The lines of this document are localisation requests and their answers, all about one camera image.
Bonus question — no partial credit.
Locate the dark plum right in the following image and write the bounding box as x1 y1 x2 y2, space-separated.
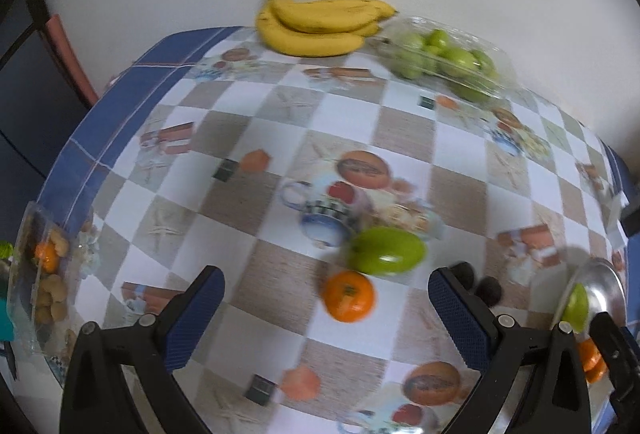
474 276 503 308

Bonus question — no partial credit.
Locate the dark plum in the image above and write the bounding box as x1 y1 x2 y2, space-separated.
449 262 476 291
474 276 503 308

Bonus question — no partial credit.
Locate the large steel bowl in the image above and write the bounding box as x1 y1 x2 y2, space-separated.
551 258 627 342

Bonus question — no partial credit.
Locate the dark plum left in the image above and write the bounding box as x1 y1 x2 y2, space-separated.
449 262 476 291

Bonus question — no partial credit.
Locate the black power adapter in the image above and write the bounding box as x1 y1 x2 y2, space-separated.
620 206 640 238

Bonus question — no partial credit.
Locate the clear box of snacks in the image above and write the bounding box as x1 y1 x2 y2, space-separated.
8 201 78 369

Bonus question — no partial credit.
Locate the small orange mandarin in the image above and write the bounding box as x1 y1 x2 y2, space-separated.
321 270 376 324

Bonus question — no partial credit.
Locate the checkered blue tablecloth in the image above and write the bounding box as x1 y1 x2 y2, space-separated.
39 29 634 433

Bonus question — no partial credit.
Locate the clear box of green fruit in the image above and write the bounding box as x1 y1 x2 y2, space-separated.
371 16 518 105

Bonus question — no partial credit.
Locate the banana bunch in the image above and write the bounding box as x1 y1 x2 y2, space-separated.
255 0 397 58

